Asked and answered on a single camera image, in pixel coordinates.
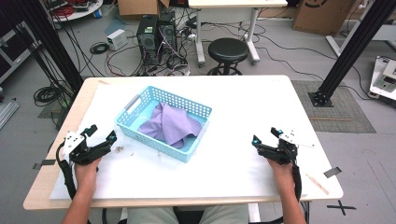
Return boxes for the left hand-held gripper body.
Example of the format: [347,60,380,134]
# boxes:
[61,130,106,166]

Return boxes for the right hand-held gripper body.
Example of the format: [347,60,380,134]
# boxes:
[257,128,316,166]

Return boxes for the light blue plastic basket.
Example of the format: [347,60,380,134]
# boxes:
[114,85,213,164]

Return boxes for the purple shorts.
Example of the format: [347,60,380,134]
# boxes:
[137,102,204,149]

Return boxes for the person's left hand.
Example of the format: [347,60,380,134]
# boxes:
[73,156,103,189]

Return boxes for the person's right hand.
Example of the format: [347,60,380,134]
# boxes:
[266,158,297,191]

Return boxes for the black tape piece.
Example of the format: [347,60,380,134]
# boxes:
[322,166,343,179]
[32,159,57,171]

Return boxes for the wooden stick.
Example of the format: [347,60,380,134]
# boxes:
[305,173,330,196]

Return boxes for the grey floor mat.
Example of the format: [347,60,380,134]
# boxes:
[290,79,377,134]

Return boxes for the black tape cross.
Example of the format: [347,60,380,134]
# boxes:
[326,200,357,217]

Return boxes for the metal profile bars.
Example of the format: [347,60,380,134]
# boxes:
[0,98,21,130]

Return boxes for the person's grey trousers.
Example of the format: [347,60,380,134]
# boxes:
[125,203,250,224]

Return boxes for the black round stool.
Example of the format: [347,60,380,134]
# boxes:
[206,37,250,77]

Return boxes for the small white box device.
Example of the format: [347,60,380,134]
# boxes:
[106,28,129,51]

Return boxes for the grey shelf unit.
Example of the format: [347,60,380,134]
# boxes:
[0,21,41,85]

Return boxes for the black computer tower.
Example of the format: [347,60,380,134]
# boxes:
[135,14,160,66]
[157,11,179,62]

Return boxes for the round white table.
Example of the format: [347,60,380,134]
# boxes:
[43,0,104,22]

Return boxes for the white flat device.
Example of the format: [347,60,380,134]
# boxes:
[369,55,396,102]

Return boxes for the large printed cardboard box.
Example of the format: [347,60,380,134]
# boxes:
[292,0,359,35]

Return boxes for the white desk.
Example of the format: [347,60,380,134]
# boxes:
[187,0,289,68]

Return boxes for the left gripper black sleeved cable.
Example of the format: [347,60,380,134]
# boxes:
[55,141,78,200]

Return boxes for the black metal frame post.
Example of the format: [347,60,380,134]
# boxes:
[307,0,396,108]
[12,0,86,94]

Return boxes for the white desk frame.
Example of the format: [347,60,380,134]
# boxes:
[325,18,396,59]

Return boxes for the red cable bundle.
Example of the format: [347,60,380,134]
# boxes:
[54,4,76,18]

